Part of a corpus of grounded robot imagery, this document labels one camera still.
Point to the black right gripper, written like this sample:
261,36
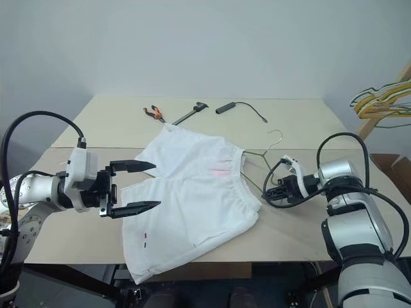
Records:
290,187

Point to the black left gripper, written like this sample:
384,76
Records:
99,192

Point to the white shorts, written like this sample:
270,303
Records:
192,192

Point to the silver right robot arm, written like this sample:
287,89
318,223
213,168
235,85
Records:
359,231

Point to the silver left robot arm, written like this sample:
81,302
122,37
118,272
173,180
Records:
35,189

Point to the beige table mat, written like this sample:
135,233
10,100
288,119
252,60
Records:
80,240

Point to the black caliper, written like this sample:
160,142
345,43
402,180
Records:
200,106

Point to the coloured hangers on rack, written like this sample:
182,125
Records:
369,128

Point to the brown cardboard box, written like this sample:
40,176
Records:
390,170

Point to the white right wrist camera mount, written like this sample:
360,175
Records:
302,184

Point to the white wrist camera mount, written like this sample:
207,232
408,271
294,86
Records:
82,163
302,184

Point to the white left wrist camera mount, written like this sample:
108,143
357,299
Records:
82,163

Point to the black table frame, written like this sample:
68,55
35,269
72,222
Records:
279,272

